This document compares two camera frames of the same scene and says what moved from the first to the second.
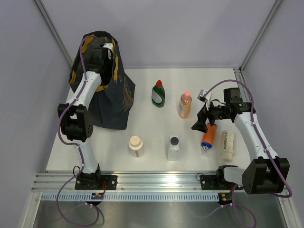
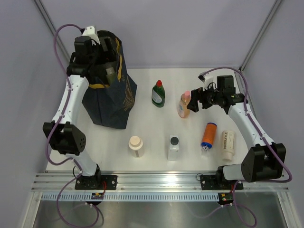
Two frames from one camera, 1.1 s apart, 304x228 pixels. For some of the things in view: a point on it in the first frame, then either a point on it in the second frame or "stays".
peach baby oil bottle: (185, 105) stays
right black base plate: (217, 182) stays
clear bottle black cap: (173, 154) stays
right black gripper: (200, 125) → (193, 105)
